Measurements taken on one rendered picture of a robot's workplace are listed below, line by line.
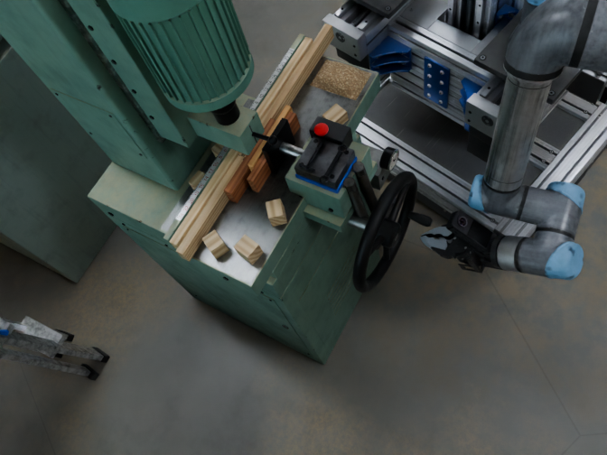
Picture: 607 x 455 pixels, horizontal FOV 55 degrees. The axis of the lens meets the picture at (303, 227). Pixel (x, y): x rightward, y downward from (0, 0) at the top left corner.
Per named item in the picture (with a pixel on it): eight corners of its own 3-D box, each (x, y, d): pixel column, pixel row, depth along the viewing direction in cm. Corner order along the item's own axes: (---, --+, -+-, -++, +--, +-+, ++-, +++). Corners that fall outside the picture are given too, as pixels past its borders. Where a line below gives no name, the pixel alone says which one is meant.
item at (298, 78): (189, 262, 125) (182, 255, 121) (182, 258, 126) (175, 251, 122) (334, 37, 145) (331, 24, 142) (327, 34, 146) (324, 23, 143)
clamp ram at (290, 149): (299, 182, 128) (291, 161, 120) (270, 171, 131) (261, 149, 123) (318, 151, 131) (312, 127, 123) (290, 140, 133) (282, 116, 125)
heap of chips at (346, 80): (355, 100, 136) (354, 92, 133) (309, 85, 140) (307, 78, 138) (371, 73, 138) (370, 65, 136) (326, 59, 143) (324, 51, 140)
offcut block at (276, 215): (269, 210, 127) (265, 201, 123) (284, 207, 127) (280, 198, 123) (272, 227, 125) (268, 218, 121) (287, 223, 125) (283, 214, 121)
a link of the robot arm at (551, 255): (590, 246, 116) (579, 287, 115) (537, 240, 124) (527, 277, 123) (574, 234, 111) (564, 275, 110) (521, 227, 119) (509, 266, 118)
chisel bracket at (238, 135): (250, 160, 123) (239, 137, 116) (198, 139, 128) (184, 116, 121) (268, 133, 125) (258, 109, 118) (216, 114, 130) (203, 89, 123)
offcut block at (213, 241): (220, 236, 126) (214, 229, 123) (229, 250, 124) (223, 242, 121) (207, 246, 126) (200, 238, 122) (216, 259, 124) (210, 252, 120)
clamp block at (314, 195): (343, 221, 126) (339, 201, 118) (291, 199, 131) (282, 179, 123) (374, 167, 130) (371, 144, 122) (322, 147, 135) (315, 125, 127)
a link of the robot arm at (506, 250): (509, 260, 118) (524, 227, 120) (490, 257, 121) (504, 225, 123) (523, 279, 122) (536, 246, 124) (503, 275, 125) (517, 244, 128)
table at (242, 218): (295, 317, 122) (289, 308, 116) (181, 260, 132) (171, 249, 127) (416, 98, 140) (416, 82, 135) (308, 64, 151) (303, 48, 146)
